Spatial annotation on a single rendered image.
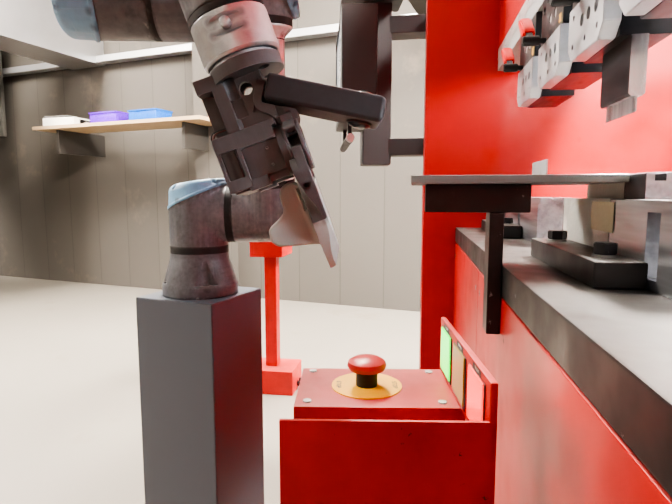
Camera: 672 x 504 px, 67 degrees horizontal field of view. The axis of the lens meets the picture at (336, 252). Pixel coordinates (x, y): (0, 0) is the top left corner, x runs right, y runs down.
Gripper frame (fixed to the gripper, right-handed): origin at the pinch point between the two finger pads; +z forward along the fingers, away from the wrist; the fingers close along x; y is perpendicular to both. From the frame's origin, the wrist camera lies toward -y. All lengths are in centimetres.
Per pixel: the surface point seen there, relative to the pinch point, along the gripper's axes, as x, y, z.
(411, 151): -163, -37, -13
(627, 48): -16.7, -43.1, -10.3
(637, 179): -10.2, -36.0, 5.0
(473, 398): 11.0, -6.8, 13.8
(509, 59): -68, -49, -21
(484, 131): -105, -50, -9
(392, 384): 0.0, -0.8, 14.9
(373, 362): 1.3, 0.2, 11.6
